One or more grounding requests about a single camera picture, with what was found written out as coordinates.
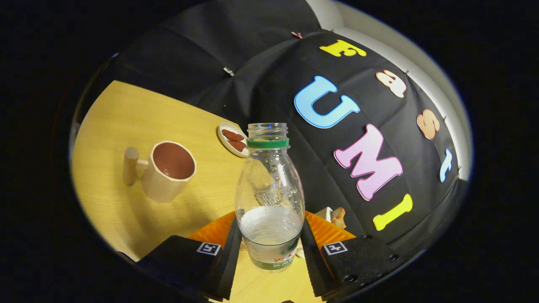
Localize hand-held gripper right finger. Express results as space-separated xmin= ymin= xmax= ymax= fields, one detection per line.
xmin=300 ymin=210 xmax=405 ymax=300

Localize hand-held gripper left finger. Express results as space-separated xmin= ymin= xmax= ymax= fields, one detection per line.
xmin=137 ymin=210 xmax=243 ymax=301

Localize clear plastic juice bottle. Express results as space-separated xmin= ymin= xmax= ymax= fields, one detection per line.
xmin=235 ymin=122 xmax=305 ymax=272

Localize beige cup with wooden handle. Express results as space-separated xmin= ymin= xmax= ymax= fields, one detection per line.
xmin=123 ymin=140 xmax=197 ymax=204

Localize toasted bread slice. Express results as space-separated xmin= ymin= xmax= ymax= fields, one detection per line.
xmin=331 ymin=207 xmax=347 ymax=230

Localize white round plate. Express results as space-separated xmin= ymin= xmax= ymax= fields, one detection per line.
xmin=217 ymin=122 xmax=250 ymax=158

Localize wooden table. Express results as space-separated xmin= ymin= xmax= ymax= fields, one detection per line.
xmin=71 ymin=80 xmax=325 ymax=303

